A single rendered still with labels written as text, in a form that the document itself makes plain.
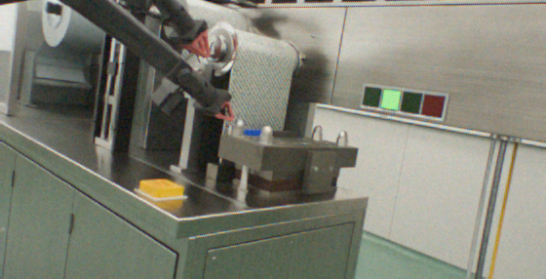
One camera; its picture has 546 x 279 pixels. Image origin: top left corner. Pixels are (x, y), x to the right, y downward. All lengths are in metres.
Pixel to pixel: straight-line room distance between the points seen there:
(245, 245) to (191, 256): 0.15
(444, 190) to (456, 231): 0.31
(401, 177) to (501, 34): 2.81
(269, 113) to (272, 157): 0.27
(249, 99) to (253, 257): 0.45
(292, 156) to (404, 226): 2.86
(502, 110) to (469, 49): 0.17
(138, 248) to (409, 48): 0.84
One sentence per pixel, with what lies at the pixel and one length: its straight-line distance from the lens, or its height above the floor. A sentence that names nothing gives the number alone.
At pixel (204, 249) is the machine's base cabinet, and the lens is 0.95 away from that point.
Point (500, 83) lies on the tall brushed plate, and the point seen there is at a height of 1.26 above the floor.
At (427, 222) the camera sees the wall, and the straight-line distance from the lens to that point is 3.85.
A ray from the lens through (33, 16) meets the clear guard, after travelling 2.07.
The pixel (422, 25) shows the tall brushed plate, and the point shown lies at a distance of 1.28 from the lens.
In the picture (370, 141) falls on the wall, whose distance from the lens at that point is 4.06.
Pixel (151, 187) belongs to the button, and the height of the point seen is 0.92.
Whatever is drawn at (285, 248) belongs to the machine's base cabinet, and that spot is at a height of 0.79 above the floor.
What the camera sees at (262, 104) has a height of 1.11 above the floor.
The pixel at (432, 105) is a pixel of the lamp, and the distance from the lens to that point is 1.23.
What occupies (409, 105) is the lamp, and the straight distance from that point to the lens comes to 1.26.
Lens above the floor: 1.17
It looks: 5 degrees down
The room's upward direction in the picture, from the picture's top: 9 degrees clockwise
